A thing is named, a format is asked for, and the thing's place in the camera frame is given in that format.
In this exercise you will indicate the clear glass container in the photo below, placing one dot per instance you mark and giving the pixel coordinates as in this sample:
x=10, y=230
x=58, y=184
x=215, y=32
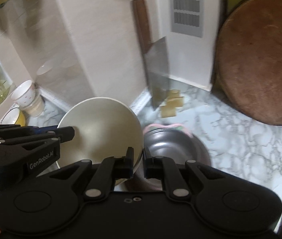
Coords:
x=35, y=108

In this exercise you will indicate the round wooden cutting board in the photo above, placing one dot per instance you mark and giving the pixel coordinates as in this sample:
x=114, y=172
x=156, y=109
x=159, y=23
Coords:
x=258, y=62

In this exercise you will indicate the white floral bowl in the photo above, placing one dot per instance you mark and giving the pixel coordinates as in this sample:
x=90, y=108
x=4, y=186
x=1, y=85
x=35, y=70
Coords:
x=23, y=94

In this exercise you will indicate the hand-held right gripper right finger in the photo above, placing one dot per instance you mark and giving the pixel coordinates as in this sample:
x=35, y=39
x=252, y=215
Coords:
x=147, y=161

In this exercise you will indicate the stainless steel bowl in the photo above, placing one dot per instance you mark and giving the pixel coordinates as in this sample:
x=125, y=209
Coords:
x=170, y=144

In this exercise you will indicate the yellow sponge piece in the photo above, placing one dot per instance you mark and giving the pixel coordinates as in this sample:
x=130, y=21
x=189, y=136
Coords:
x=168, y=110

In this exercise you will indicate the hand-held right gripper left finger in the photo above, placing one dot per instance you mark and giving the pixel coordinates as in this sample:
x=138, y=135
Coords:
x=129, y=159

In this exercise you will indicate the cream plastic bowl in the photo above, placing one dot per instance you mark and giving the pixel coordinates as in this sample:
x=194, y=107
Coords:
x=98, y=129

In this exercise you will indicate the grey vent grille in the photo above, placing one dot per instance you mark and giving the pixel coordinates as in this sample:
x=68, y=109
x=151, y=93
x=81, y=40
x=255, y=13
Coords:
x=185, y=10

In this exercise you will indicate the yellow ceramic bowl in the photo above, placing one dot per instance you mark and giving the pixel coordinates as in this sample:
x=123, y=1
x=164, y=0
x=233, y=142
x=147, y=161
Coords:
x=18, y=120

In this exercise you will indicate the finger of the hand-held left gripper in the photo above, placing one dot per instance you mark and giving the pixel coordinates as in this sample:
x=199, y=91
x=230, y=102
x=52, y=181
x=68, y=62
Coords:
x=46, y=129
x=66, y=133

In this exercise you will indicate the pink steel-lined pot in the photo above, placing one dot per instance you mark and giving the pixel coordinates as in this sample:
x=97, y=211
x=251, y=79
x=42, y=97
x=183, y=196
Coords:
x=153, y=126

